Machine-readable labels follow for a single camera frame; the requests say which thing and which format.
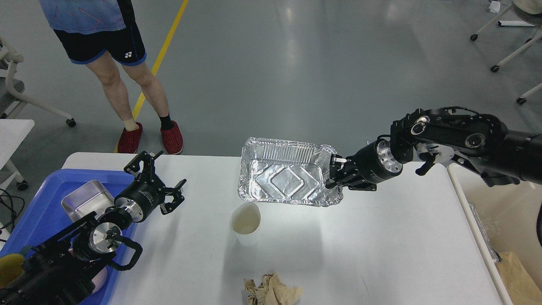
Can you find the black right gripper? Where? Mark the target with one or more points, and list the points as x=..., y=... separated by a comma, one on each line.
x=371, y=165

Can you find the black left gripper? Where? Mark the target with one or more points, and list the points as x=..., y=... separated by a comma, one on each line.
x=147, y=191

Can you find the square stainless steel container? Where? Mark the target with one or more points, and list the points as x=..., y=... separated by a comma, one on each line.
x=92, y=196

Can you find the aluminium foil tray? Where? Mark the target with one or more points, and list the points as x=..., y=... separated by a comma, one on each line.
x=283, y=171

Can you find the pink plastic mug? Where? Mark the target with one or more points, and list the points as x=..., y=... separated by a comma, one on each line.
x=99, y=280

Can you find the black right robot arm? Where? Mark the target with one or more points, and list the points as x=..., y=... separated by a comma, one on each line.
x=478, y=142

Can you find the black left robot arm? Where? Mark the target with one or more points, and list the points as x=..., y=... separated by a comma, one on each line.
x=61, y=270

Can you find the white paper cup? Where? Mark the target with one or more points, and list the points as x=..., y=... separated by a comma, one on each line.
x=245, y=222

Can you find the crumpled brown paper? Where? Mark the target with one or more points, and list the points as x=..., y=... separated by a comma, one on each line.
x=272, y=291

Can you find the person in blue shirt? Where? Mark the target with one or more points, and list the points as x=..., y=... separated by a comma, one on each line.
x=100, y=34

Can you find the white plastic bin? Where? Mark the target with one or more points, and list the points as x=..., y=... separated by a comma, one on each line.
x=503, y=221

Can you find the blue home mug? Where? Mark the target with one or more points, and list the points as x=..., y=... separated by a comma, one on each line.
x=11, y=265

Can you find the white wheeled chair base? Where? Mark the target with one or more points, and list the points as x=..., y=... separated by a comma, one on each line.
x=515, y=28

